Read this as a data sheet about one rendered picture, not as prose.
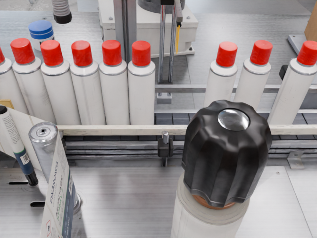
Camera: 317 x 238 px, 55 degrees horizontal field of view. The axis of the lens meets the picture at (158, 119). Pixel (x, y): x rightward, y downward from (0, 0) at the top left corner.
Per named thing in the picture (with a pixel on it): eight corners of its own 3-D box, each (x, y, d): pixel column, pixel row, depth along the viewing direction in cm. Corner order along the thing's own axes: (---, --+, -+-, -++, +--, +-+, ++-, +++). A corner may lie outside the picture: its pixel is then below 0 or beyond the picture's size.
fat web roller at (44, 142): (52, 216, 52) (20, 143, 39) (57, 192, 56) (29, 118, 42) (79, 215, 52) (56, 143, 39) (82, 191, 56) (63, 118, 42)
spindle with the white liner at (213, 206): (169, 284, 45) (189, 159, 24) (165, 226, 52) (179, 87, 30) (229, 283, 46) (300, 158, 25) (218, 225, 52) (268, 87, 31)
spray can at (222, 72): (201, 135, 67) (216, 53, 52) (197, 118, 70) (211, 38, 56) (224, 134, 67) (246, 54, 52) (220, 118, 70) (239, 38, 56)
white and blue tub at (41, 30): (33, 52, 96) (27, 31, 91) (34, 40, 101) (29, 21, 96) (56, 50, 97) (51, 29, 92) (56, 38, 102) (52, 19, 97)
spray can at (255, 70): (229, 132, 67) (253, 52, 53) (225, 116, 71) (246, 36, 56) (253, 132, 67) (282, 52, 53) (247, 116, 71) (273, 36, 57)
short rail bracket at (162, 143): (156, 176, 65) (158, 138, 56) (156, 165, 67) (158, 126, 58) (172, 176, 65) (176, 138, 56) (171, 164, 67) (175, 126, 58)
